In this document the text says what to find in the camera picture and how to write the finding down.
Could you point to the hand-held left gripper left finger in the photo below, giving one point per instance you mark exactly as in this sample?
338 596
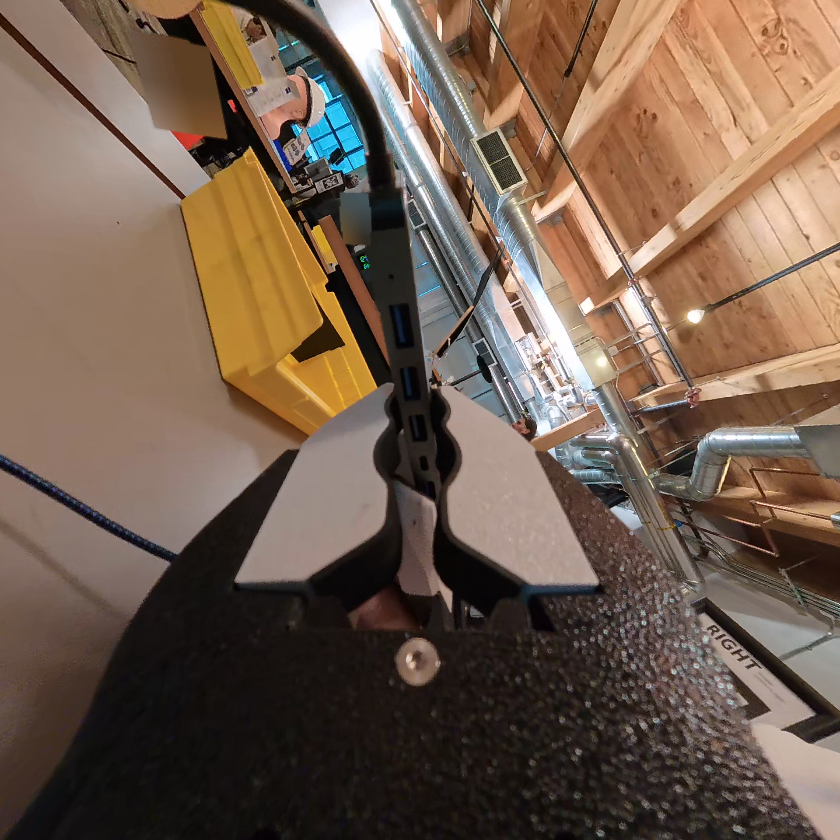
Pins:
328 505

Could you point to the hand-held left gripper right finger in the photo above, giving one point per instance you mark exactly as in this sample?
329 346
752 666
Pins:
512 512

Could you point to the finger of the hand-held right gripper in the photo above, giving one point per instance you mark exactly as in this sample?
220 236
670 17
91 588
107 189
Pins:
417 544

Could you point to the yellow plastic bin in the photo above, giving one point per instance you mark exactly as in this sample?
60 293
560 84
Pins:
233 39
249 275

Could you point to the person's right hand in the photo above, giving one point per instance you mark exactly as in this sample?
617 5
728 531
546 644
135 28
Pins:
387 613

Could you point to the black bin divider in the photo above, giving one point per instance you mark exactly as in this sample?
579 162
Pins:
321 344

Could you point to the silver pipe bundle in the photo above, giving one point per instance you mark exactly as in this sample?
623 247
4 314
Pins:
709 459

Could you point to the black device green lights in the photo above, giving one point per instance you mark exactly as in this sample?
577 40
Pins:
363 259

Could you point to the black white printed tag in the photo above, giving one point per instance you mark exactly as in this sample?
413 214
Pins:
296 148
741 663
329 180

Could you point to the black ceiling pipe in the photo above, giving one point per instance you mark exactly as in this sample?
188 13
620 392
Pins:
577 184

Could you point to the white vent grille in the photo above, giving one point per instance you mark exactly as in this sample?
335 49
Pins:
500 161

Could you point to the large grid window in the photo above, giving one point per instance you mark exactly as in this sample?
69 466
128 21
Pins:
334 131

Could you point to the orange traffic cone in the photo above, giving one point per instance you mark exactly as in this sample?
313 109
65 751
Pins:
187 140

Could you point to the mannequin head white helmet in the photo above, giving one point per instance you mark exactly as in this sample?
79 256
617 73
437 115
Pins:
298 105

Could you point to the silver ventilation duct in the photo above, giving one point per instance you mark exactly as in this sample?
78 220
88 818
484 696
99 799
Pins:
446 131

